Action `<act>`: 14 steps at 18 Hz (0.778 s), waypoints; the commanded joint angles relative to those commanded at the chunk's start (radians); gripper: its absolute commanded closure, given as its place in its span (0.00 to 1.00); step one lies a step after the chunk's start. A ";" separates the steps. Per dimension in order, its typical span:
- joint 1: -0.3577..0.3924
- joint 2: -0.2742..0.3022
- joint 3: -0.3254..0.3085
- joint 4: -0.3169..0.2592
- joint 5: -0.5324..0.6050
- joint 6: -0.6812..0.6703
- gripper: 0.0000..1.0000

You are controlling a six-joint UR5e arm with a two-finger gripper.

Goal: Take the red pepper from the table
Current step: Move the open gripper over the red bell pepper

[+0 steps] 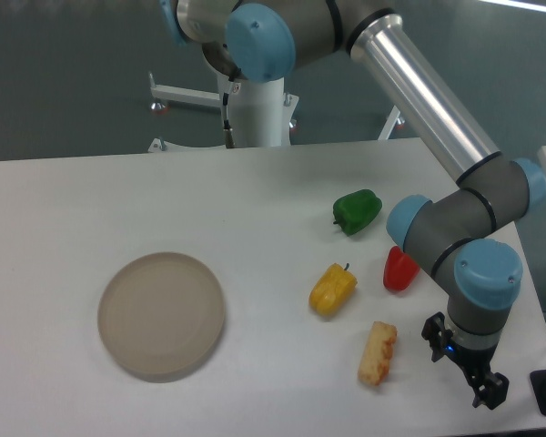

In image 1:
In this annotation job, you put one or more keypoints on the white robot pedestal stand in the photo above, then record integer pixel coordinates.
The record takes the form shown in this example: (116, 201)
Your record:
(252, 115)

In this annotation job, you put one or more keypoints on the yellow bell pepper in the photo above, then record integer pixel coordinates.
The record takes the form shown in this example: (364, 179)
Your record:
(332, 290)

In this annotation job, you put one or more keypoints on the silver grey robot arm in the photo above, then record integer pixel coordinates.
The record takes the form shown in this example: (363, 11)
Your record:
(255, 45)

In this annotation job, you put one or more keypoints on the toy pizza slice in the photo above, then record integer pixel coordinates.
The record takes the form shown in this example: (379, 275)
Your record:
(375, 360)

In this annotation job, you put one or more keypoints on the beige round plate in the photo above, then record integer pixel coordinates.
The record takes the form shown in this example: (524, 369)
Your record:
(161, 316)

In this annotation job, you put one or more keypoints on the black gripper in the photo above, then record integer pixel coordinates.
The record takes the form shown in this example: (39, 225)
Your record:
(472, 354)

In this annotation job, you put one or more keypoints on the green bell pepper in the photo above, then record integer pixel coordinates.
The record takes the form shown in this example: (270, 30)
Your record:
(355, 211)

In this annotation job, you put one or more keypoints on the red bell pepper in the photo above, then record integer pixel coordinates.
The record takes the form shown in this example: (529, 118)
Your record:
(400, 270)

